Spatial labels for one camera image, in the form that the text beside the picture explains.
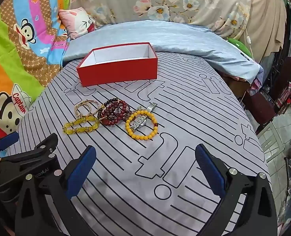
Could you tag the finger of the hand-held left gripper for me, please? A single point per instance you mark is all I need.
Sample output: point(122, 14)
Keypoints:
point(9, 139)
point(37, 152)

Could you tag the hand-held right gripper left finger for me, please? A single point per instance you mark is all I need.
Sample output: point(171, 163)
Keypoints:
point(81, 172)

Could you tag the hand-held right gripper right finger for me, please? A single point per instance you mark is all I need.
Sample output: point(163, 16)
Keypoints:
point(209, 172)

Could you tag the silver wristwatch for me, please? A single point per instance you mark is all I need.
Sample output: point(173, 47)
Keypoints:
point(138, 123)

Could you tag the red cardboard box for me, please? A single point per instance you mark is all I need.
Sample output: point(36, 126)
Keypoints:
point(116, 71)

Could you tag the grey striped bed sheet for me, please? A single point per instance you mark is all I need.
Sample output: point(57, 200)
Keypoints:
point(184, 118)

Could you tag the colourful monkey print blanket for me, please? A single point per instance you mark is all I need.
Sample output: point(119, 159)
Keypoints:
point(20, 61)

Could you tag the dark red chair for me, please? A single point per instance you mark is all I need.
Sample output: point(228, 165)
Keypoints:
point(263, 108)

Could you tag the green plush toy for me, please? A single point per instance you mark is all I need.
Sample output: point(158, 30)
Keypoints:
point(238, 44)

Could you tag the pink cartoon pillow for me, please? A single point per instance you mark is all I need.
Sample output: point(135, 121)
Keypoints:
point(74, 22)

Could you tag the light blue pillow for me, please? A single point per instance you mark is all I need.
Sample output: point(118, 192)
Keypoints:
point(172, 36)

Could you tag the beige curtain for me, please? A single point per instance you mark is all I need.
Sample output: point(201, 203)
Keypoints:
point(266, 17)

